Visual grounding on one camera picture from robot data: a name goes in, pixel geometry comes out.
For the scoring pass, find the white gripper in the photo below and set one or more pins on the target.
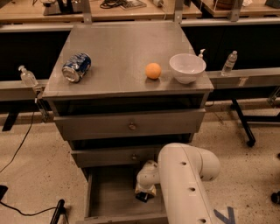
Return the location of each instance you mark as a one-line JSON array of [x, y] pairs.
[[144, 189]]

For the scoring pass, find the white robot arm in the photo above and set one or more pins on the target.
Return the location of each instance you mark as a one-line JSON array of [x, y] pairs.
[[181, 170]]

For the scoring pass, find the middle grey drawer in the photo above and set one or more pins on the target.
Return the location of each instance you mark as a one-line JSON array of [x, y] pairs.
[[116, 156]]

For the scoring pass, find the grey drawer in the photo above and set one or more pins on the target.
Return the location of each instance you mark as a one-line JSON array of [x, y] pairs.
[[116, 156], [111, 198], [134, 124]]

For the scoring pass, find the bottom grey drawer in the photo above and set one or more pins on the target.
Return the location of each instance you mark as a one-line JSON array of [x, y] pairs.
[[111, 198]]

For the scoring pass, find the top grey drawer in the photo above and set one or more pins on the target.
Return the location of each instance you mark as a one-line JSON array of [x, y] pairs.
[[134, 124]]

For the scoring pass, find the grey wooden drawer cabinet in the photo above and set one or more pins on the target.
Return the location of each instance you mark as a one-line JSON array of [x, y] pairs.
[[116, 81]]

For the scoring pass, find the black stand on floor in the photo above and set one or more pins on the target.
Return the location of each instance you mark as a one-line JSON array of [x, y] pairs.
[[59, 210]]

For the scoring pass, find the blue tape floor marking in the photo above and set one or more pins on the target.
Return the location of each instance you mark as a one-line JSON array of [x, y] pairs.
[[229, 219]]

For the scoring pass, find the orange fruit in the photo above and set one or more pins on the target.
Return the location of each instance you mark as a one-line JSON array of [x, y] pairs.
[[153, 70]]

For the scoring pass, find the white bowl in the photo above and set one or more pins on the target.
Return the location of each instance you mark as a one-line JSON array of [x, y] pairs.
[[186, 67]]

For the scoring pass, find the blue soda can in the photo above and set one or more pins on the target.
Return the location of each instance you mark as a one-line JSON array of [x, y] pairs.
[[76, 67]]

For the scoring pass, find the clear water bottle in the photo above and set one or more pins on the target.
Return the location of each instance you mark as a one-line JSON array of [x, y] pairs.
[[229, 64]]

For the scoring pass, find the clear sanitizer pump bottle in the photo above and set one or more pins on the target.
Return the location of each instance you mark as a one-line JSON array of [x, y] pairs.
[[27, 77]]

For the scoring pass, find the wooden workbench right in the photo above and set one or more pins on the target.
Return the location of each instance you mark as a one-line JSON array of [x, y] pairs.
[[257, 8]]

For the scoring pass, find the wooden workbench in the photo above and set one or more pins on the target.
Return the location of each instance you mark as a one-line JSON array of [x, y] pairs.
[[257, 8], [31, 11]]

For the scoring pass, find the wooden workbench left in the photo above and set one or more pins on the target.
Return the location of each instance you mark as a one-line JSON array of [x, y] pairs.
[[31, 11]]

